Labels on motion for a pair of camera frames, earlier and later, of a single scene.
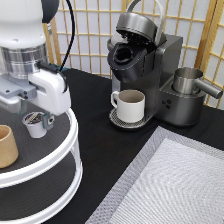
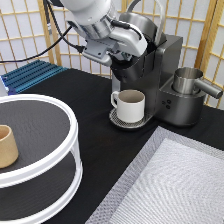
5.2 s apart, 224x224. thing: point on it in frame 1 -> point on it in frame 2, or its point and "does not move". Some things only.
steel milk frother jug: [188, 81] does not move
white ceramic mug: [130, 104] does not move
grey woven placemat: [174, 179] does not move
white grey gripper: [14, 95] -> [98, 49]
